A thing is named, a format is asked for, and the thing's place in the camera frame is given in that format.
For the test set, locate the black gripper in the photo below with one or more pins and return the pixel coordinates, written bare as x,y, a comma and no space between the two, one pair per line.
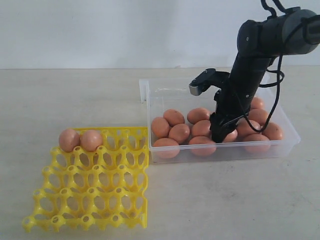
230,108

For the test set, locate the brown egg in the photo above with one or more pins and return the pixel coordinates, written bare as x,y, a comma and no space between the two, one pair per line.
273,132
168,148
68,140
244,129
256,143
160,127
258,115
91,140
173,117
231,137
257,103
201,128
198,114
179,132
206,146

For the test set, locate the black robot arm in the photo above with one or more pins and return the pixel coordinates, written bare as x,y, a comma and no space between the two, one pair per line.
258,45

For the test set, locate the clear plastic bin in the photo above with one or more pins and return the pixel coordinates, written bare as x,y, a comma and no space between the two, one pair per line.
161,94

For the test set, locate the yellow plastic egg tray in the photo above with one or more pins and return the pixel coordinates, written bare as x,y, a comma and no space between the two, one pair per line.
100,188

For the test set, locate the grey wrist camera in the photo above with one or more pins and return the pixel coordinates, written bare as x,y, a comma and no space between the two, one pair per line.
203,81

